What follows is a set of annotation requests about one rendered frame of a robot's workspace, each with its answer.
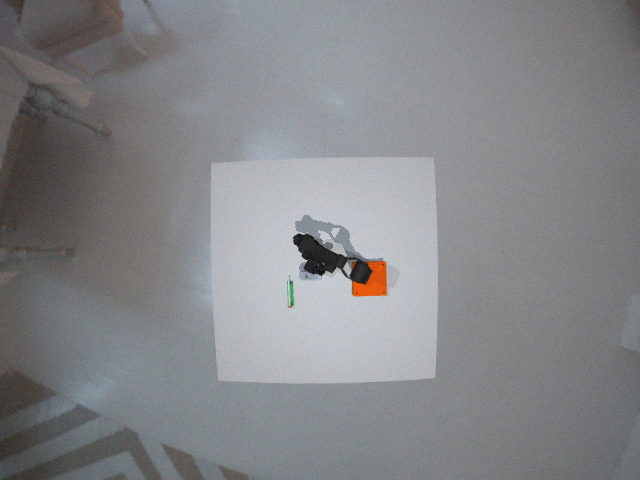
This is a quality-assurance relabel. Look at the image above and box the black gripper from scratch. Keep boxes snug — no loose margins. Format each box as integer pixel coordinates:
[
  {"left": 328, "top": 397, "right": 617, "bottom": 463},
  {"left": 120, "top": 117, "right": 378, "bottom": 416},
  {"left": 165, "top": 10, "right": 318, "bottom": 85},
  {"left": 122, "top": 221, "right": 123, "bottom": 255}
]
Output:
[{"left": 301, "top": 252, "right": 337, "bottom": 273}]

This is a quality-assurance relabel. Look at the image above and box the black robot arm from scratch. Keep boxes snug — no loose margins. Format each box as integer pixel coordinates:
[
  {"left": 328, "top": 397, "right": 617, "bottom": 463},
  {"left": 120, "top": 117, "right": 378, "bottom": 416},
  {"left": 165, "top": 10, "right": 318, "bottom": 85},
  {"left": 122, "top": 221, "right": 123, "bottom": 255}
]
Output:
[{"left": 293, "top": 233, "right": 372, "bottom": 285}]

